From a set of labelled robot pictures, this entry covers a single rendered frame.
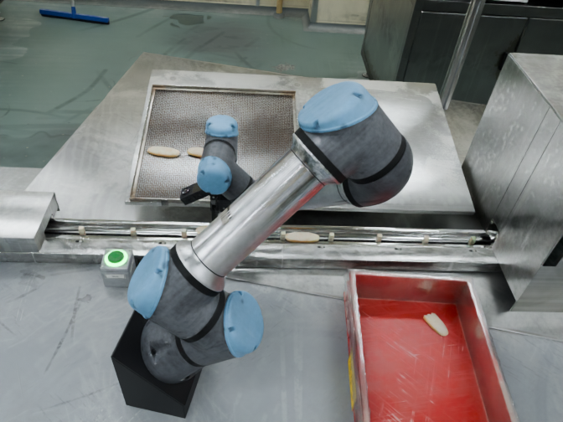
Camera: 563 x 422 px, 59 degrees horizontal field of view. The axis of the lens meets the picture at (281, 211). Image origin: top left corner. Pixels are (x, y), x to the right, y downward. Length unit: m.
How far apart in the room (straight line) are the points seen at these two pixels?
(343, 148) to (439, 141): 1.02
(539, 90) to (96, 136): 1.40
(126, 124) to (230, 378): 1.08
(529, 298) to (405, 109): 0.78
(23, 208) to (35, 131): 2.01
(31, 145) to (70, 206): 1.78
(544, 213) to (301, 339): 0.66
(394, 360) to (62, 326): 0.80
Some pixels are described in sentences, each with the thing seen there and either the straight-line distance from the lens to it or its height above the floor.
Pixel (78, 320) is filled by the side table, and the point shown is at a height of 0.82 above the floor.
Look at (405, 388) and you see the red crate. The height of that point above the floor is 0.82.
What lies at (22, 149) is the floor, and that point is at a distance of 3.35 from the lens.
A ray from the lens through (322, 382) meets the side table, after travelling 1.21.
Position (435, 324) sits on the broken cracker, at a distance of 1.35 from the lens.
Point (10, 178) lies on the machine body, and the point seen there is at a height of 0.82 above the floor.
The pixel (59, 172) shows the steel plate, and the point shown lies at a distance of 1.75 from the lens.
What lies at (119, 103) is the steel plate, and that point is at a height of 0.82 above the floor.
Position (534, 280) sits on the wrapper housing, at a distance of 1.39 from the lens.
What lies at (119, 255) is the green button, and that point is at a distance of 1.32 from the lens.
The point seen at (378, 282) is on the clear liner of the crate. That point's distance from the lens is 1.30.
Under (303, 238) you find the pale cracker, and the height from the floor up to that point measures 0.86.
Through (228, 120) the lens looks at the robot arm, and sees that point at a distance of 1.17.
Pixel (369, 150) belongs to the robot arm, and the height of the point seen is 1.43.
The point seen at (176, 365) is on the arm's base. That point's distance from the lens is 1.02.
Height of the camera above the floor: 1.88
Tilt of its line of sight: 44 degrees down
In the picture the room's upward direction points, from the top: 6 degrees clockwise
